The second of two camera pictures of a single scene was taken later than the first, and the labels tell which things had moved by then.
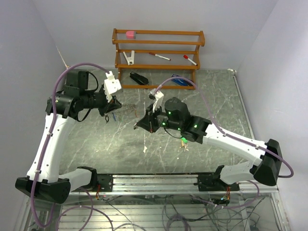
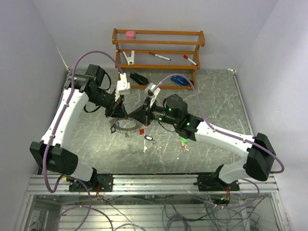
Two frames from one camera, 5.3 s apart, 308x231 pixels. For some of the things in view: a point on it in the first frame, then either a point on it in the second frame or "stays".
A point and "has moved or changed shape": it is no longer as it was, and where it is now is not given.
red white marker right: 186,57 stays
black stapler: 140,79 stays
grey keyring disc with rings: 129,111 has moved or changed shape
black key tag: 105,118 to 113,129
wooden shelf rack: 150,59 stays
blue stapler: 180,81 stays
